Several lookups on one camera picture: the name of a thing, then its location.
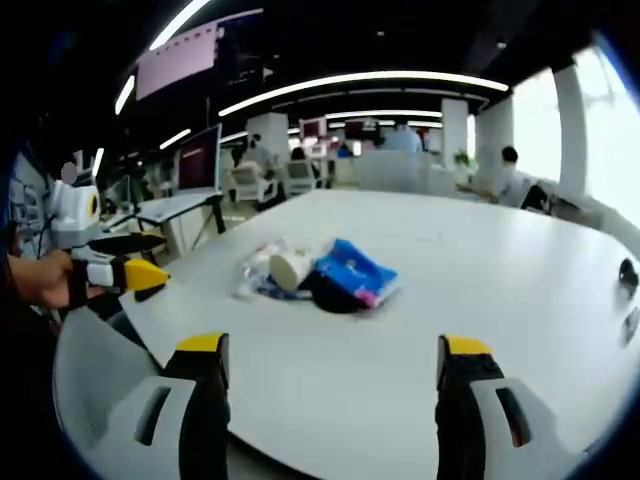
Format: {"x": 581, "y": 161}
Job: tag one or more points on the computer monitor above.
{"x": 200, "y": 160}

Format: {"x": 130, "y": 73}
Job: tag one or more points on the small black oval item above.
{"x": 628, "y": 272}

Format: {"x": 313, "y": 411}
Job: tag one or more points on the green potted plant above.
{"x": 462, "y": 159}

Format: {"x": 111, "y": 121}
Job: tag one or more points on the clear plastic bag item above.
{"x": 255, "y": 272}

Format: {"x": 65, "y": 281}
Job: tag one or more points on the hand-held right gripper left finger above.
{"x": 200, "y": 400}

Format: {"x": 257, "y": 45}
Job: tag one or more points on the white paper cup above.
{"x": 291, "y": 270}

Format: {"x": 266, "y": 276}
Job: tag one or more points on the white table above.
{"x": 400, "y": 350}

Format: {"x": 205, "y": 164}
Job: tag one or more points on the blue tissue pack item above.
{"x": 357, "y": 270}

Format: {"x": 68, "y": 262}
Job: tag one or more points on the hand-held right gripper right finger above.
{"x": 465, "y": 400}

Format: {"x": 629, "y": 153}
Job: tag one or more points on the long ceiling light strip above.
{"x": 360, "y": 82}

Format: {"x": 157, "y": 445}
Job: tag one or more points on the white office chair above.
{"x": 302, "y": 177}
{"x": 250, "y": 185}

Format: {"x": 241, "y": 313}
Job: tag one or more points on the person's left hand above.
{"x": 45, "y": 280}

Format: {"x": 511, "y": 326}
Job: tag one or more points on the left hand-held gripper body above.
{"x": 75, "y": 210}

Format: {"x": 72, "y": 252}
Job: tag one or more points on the white side desk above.
{"x": 175, "y": 207}

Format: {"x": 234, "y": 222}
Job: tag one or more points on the grey chair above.
{"x": 95, "y": 370}

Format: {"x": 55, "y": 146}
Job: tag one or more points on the black round item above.
{"x": 332, "y": 297}

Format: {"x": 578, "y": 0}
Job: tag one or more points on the pink hanging panel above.
{"x": 175, "y": 65}

